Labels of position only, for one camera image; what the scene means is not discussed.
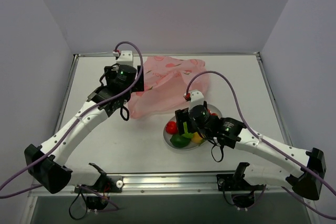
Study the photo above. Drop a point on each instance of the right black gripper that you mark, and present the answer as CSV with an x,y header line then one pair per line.
x,y
180,119

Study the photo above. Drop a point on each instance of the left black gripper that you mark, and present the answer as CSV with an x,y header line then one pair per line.
x,y
140,78

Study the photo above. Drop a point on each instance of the red yellow fake pear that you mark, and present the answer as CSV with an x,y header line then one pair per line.
x,y
171,128

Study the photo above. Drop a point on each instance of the green fake lime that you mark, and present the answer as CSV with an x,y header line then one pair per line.
x,y
179,141

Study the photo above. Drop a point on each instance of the orange fake peach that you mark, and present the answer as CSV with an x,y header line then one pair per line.
x,y
197,139

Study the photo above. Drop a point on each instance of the red green fake fruit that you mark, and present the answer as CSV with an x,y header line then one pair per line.
x,y
212,113

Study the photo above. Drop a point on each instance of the pink plastic bag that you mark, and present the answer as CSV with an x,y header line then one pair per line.
x,y
165,82

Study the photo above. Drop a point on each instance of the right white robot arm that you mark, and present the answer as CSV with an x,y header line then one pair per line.
x,y
298,169

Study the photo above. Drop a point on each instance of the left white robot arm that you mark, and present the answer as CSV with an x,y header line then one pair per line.
x,y
47,162

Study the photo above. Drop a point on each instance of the white oval plate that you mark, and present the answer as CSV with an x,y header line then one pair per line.
x,y
191,145

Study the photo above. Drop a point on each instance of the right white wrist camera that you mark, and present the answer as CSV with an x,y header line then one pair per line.
x,y
194,98

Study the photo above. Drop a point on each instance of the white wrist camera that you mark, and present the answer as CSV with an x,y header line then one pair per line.
x,y
124,57
194,98

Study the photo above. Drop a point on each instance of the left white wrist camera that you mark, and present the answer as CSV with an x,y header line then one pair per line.
x,y
124,57

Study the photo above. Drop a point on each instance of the aluminium front rail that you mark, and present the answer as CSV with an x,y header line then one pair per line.
x,y
174,183

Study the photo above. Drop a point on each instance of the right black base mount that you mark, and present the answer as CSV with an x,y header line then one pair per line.
x,y
225,182

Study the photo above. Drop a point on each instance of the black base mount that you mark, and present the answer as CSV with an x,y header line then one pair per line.
x,y
108,184
225,182

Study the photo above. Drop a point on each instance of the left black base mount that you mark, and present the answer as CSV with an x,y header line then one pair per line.
x,y
108,184

